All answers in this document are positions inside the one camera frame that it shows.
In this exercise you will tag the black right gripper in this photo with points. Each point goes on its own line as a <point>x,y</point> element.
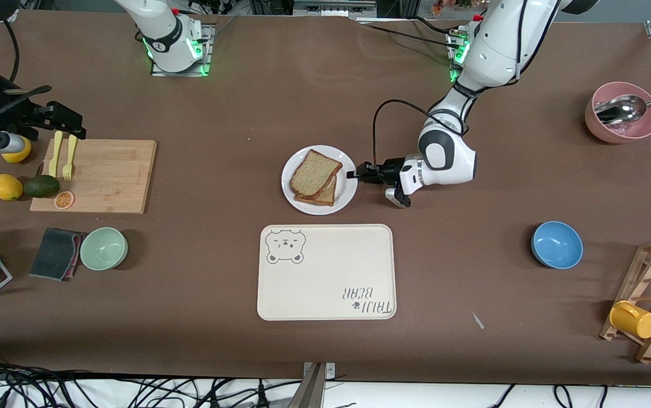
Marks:
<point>26,117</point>

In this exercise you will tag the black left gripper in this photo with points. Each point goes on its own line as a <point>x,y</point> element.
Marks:
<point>388,169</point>

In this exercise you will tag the round white plate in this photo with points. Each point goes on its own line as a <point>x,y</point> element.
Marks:
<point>348,195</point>

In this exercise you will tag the plain brown bread slice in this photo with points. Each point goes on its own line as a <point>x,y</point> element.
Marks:
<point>314,173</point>

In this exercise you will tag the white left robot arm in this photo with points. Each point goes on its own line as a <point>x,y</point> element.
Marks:
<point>495,51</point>

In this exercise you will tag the yellow plastic fork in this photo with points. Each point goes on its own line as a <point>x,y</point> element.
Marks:
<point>68,161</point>

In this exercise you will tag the yellow plastic knife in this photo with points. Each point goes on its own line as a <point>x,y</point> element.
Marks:
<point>55,158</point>

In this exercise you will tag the bread slice under egg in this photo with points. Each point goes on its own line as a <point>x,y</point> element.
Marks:
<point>328,198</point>

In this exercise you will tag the yellow lemon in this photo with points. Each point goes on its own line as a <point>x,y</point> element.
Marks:
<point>19,156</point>
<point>6,187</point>

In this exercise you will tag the dark green avocado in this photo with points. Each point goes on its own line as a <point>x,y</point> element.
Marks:
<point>42,186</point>

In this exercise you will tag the wooden cutting board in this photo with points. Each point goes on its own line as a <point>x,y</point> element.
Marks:
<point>121,175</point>

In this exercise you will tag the orange slice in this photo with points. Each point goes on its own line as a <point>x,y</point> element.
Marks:
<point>64,199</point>

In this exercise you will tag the cream bear print tray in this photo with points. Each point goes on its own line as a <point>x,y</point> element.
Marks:
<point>325,272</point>

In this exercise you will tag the pale green bowl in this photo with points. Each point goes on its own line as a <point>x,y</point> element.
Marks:
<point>104,249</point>

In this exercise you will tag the dark grey cloth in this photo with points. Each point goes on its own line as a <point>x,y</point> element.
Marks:
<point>53,254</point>

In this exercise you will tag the small paper scrap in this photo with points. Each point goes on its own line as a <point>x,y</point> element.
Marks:
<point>478,321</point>

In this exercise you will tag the blue bowl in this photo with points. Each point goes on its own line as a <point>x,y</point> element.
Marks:
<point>557,245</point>

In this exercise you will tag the pink bowl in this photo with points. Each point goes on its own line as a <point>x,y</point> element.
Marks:
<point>622,135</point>

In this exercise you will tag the metal spoon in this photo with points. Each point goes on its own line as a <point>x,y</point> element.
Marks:
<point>620,109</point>

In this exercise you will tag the yellow cup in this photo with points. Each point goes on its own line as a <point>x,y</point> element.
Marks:
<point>634,320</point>

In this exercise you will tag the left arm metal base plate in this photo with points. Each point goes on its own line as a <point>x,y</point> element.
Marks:
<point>453,77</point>

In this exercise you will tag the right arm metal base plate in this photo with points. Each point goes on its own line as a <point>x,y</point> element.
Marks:
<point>207,51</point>

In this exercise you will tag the grey metal frame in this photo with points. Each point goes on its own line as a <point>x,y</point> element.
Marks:
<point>333,8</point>

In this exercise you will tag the grey metal bracket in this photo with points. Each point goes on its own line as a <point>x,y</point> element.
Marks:
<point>331,371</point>

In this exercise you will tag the grey metal post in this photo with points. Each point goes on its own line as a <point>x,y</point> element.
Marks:
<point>311,391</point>

